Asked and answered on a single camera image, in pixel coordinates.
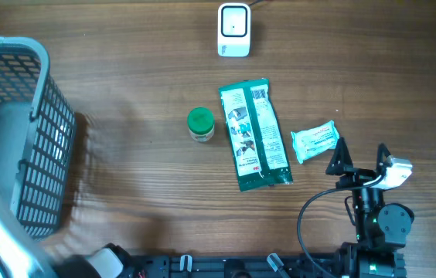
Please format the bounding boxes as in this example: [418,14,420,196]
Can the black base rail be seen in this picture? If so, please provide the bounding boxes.
[133,254,328,278]

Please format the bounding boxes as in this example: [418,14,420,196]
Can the teal wet wipes packet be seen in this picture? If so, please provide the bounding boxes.
[291,120,340,164]

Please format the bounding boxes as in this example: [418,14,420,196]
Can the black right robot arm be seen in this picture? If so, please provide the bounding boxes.
[324,137,414,278]

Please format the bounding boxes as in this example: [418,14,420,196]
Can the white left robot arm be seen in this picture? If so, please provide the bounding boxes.
[0,196,138,278]

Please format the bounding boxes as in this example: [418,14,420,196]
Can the grey plastic mesh basket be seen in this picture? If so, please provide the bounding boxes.
[0,37,77,240]

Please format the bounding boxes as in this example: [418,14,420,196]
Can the green 3M gloves packet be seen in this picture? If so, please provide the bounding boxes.
[219,79,293,192]

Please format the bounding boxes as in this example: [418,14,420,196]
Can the white barcode scanner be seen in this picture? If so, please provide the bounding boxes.
[217,2,251,57]

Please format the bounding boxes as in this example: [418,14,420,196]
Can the green lid jar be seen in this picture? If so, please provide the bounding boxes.
[187,107,215,142]

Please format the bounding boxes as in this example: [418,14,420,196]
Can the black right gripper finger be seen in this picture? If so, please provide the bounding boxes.
[376,143,391,174]
[325,137,354,176]

